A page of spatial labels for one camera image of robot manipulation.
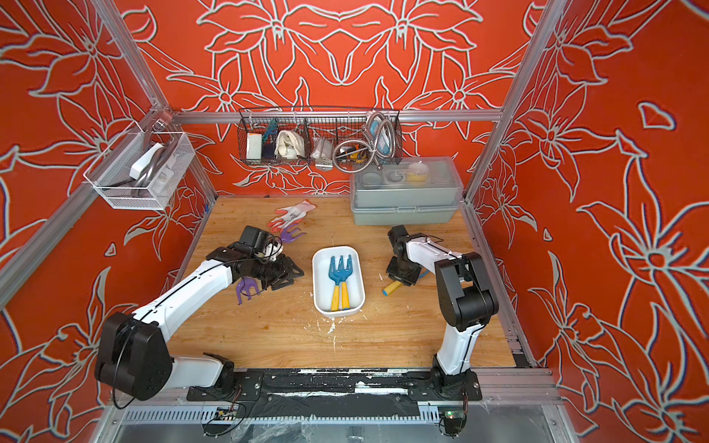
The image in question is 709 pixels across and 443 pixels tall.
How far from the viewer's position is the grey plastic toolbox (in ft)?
3.28

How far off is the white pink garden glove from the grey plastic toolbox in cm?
22

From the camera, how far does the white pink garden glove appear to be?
1093 mm
